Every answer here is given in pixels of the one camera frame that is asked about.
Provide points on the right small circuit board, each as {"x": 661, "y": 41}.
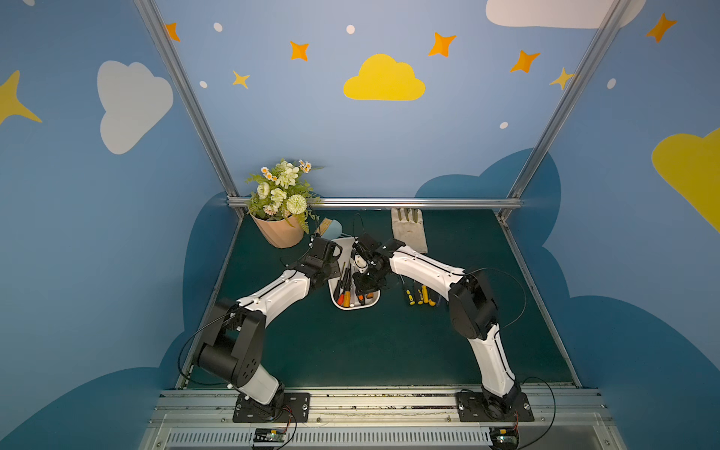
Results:
{"x": 504, "y": 438}

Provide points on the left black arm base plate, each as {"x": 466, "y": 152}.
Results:
{"x": 284, "y": 406}

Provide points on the white green artificial flowers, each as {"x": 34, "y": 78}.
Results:
{"x": 282, "y": 194}

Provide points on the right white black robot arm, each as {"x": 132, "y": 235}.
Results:
{"x": 472, "y": 307}

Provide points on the horizontal aluminium frame rail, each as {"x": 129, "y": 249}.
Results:
{"x": 434, "y": 203}

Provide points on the white plastic storage box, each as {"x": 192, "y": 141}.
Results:
{"x": 358, "y": 265}

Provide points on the right aluminium frame post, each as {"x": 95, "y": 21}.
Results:
{"x": 598, "y": 47}

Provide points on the tan flower pot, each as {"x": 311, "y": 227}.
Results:
{"x": 281, "y": 234}

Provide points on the black yellow striped screwdriver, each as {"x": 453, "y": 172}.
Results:
{"x": 408, "y": 290}

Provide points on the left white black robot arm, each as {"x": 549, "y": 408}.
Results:
{"x": 231, "y": 343}

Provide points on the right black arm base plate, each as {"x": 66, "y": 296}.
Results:
{"x": 481, "y": 407}

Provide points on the beige work glove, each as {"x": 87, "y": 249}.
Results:
{"x": 408, "y": 226}

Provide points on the aluminium frame post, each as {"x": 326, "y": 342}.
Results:
{"x": 598, "y": 47}
{"x": 151, "y": 16}

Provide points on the small circuit board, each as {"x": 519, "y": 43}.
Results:
{"x": 504, "y": 438}
{"x": 268, "y": 437}

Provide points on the front aluminium mounting rail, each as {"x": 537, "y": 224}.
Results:
{"x": 565, "y": 417}

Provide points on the left aluminium frame post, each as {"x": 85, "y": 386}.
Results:
{"x": 151, "y": 16}

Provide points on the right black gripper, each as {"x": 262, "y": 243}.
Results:
{"x": 365, "y": 276}

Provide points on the left small circuit board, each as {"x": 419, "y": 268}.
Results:
{"x": 268, "y": 437}

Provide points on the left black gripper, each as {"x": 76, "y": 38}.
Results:
{"x": 330, "y": 268}

